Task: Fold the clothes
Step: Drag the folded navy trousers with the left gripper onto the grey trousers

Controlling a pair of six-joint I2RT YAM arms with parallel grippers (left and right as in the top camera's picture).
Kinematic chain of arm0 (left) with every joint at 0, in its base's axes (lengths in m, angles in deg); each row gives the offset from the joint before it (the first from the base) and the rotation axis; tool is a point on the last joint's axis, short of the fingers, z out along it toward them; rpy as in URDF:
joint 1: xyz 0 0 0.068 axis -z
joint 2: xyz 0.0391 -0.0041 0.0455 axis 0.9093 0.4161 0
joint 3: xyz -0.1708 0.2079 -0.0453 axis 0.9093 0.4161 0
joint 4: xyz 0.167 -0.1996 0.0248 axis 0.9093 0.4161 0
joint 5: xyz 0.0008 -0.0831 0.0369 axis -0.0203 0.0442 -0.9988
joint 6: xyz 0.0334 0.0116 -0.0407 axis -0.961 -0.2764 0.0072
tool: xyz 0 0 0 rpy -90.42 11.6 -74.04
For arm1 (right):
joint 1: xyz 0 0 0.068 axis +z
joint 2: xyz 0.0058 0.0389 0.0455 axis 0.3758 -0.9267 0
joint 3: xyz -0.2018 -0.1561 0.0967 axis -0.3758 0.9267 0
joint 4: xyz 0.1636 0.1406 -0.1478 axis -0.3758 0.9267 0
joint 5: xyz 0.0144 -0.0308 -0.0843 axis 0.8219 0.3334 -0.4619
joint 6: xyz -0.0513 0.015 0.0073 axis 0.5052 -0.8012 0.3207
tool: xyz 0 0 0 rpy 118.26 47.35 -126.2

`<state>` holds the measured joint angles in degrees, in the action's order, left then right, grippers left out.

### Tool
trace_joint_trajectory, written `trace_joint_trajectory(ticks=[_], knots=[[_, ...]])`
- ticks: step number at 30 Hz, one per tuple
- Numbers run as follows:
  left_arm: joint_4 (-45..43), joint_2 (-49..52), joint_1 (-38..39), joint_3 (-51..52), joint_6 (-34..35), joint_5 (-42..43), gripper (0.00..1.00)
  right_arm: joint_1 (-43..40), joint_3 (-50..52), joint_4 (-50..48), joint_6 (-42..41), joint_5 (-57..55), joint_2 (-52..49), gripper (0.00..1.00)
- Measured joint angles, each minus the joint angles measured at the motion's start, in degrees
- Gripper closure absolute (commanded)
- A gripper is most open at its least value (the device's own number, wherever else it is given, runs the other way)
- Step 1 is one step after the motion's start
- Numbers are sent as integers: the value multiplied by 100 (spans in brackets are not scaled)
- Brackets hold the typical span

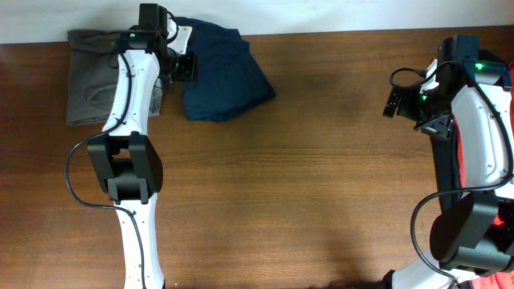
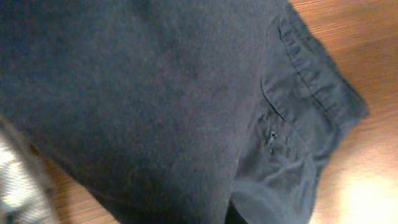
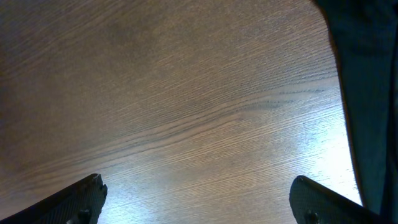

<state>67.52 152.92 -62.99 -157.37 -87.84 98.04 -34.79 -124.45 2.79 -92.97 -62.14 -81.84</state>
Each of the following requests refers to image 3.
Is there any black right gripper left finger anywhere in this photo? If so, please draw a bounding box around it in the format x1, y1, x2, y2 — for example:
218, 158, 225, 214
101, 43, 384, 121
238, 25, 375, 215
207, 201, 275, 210
1, 174, 108, 224

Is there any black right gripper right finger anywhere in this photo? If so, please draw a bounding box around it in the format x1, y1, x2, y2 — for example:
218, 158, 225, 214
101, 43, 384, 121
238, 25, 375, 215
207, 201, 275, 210
289, 175, 387, 224

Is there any black garment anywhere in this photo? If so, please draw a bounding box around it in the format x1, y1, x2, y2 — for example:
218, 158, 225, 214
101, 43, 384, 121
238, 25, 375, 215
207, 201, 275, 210
316, 0, 397, 223

